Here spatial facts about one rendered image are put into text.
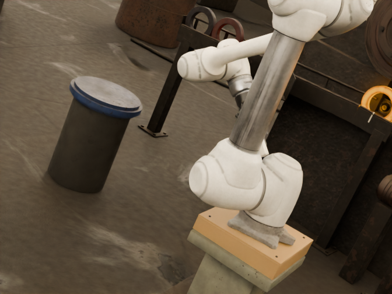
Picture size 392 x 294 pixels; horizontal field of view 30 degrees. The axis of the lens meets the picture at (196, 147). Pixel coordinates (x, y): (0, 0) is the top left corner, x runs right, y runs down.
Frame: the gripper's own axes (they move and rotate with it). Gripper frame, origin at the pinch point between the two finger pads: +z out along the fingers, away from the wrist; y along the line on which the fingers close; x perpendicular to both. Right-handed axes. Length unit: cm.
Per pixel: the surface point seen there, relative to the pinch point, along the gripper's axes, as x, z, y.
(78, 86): 59, -53, -33
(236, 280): 6.8, 42.1, -23.0
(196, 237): 6.5, 25.2, -33.2
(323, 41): 48, -62, 99
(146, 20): 259, -188, 143
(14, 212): 68, -8, -69
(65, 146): 77, -34, -38
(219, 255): 2.5, 33.1, -29.6
